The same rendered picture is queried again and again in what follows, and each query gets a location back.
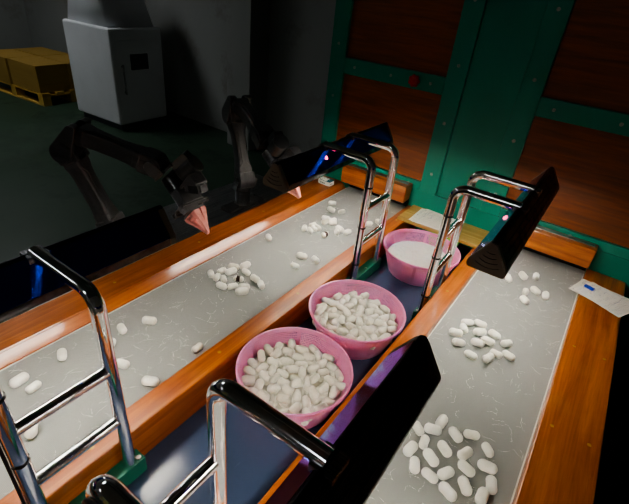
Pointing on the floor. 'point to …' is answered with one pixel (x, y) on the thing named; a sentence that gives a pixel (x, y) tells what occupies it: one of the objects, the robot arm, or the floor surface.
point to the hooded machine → (116, 62)
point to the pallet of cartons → (30, 73)
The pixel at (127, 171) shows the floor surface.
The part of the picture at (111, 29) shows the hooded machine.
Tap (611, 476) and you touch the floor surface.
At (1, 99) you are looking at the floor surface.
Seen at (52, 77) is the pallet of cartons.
